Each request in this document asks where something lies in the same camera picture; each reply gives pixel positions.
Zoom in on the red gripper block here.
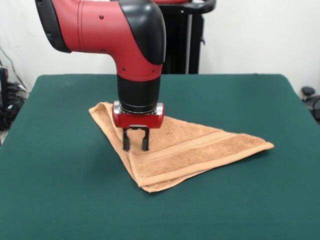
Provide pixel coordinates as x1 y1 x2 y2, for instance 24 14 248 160
111 102 166 152

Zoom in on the tan terry towel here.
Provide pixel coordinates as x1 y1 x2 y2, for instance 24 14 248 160
88 101 275 193

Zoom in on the dark green table cloth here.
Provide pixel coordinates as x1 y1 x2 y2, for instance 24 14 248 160
0 73 320 240

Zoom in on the black upright device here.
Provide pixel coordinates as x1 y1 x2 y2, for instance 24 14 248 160
0 66 10 111

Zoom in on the grey office chair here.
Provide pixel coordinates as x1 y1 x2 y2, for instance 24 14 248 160
301 86 320 118

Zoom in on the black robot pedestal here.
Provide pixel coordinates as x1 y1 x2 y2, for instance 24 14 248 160
156 0 217 75

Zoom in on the black cable heap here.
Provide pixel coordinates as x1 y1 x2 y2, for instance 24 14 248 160
0 82 28 132

